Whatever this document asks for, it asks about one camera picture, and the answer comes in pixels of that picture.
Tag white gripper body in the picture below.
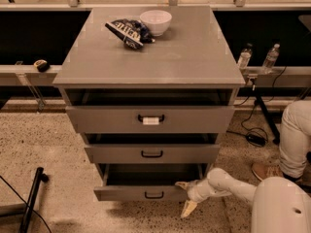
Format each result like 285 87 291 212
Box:
187 179 213 203

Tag grey bottom drawer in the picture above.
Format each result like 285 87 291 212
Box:
94 163 210 201

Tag grey drawer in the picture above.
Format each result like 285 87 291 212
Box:
94 163 210 201
66 106 234 134
85 144 220 164

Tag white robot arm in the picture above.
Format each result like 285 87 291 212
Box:
176 168 311 233

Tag grey middle drawer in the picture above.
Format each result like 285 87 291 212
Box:
85 144 220 164

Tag grey drawer cabinet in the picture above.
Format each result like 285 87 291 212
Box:
52 5 246 180

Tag grey top drawer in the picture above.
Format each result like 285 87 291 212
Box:
66 106 234 134

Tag black power adapter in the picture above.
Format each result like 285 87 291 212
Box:
246 133 265 147

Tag black tripod leg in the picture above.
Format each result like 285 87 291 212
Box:
253 89 280 145

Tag person leg light trousers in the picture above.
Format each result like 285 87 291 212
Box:
279 100 311 179

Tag left clear water bottle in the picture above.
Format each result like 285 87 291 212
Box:
237 43 253 70

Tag clear water bottle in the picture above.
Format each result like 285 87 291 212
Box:
262 44 280 74
237 43 253 70

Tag black stand leg left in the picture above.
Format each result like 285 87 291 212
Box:
18 167 49 233

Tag right clear water bottle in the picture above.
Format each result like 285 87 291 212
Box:
262 44 280 74

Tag dark snack bag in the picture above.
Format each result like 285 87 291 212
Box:
105 18 155 50

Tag white bowl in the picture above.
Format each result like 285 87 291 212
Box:
140 10 172 36

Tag yellow black tape measure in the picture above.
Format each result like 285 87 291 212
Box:
34 59 51 73

